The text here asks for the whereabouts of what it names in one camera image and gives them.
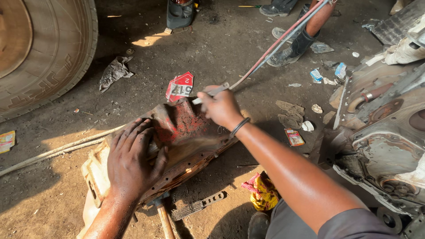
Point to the person's left hand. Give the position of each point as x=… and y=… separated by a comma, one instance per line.
x=131, y=166

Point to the person's right hand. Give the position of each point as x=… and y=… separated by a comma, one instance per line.
x=222, y=108

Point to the person's right fingers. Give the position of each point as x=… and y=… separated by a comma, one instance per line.
x=206, y=99

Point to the rusty red metal engine cover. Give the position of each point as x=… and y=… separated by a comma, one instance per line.
x=186, y=132

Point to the red and white printed card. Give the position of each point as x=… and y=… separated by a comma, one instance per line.
x=181, y=87

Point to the black wrist bangle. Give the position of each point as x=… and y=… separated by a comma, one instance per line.
x=239, y=126

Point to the brown crumpled rag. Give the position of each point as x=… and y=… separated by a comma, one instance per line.
x=291, y=114

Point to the black plastic container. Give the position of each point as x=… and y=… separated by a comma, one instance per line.
x=180, y=13

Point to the small metal washer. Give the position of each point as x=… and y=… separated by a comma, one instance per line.
x=130, y=51

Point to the red sachet wrapper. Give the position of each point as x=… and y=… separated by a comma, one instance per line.
x=294, y=137

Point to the dirty grey rag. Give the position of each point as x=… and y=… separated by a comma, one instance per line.
x=114, y=71

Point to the white paper scrap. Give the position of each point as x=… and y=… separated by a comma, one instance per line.
x=307, y=126
x=317, y=108

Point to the yellow and pink cloth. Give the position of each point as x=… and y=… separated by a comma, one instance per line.
x=264, y=194

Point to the blue and white wrapper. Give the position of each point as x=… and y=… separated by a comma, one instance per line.
x=340, y=70
x=315, y=75

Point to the clear plastic bag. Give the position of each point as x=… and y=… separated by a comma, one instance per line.
x=321, y=47

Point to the person's black shoe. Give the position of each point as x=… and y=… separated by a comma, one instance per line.
x=258, y=226

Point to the person's grey trousers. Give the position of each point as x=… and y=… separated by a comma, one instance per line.
x=292, y=222

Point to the large truck tyre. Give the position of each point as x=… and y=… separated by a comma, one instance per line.
x=63, y=49

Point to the brown curved pipe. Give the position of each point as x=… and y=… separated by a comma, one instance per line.
x=368, y=97

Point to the grimy engine block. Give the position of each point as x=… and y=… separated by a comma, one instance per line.
x=385, y=146

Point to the person's grey shirt sleeve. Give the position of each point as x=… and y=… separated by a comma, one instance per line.
x=358, y=225

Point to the dark ribbed metal part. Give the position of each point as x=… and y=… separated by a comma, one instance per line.
x=393, y=26

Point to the white cloth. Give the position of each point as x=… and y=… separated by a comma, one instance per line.
x=403, y=49

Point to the yellow snack packet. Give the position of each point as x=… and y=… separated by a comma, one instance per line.
x=6, y=141

